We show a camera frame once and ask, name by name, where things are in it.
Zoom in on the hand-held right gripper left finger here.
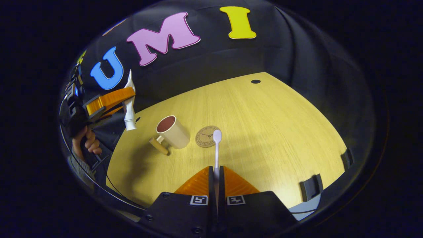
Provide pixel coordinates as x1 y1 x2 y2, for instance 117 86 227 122
139 165 217 238

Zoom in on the white toothbrush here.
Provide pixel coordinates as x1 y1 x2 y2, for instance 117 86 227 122
213 130 222 180

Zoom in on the round brown coaster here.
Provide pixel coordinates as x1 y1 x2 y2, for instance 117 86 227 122
195 126 221 148

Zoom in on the black backdrop cloth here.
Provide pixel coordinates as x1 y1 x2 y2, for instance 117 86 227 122
59 0 375 199

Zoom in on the white toothpaste tube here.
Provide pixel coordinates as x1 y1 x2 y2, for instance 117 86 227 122
124 69 137 131

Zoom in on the beige cup with wooden handle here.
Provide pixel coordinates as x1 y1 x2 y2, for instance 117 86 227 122
149 115 191 156

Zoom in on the black desk edge clamp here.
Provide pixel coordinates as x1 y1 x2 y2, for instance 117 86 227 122
299 174 324 202
341 149 354 171

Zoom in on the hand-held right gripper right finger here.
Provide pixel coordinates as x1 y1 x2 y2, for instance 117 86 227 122
218 165 298 238

